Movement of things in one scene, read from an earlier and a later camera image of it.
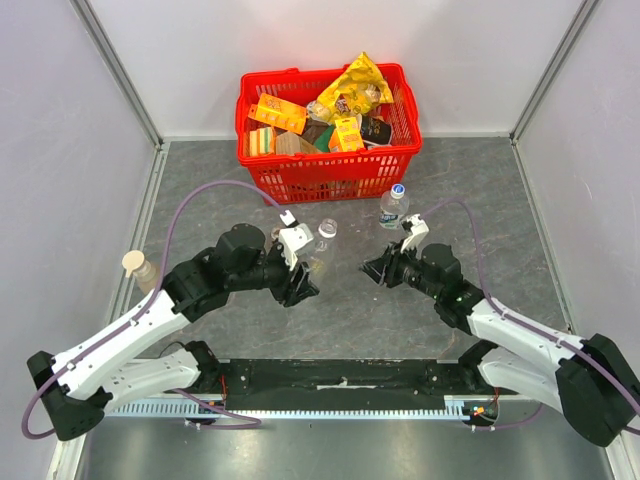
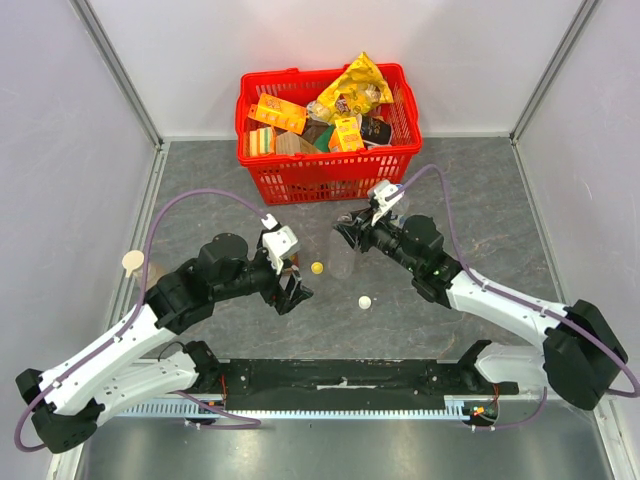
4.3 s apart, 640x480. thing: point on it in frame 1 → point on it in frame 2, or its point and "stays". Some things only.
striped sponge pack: [262, 141] stays
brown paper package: [290, 143] stays
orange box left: [279, 113] stays
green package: [322, 143] stays
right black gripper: [391, 267] → [364, 231]
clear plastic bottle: [324, 247] → [341, 256]
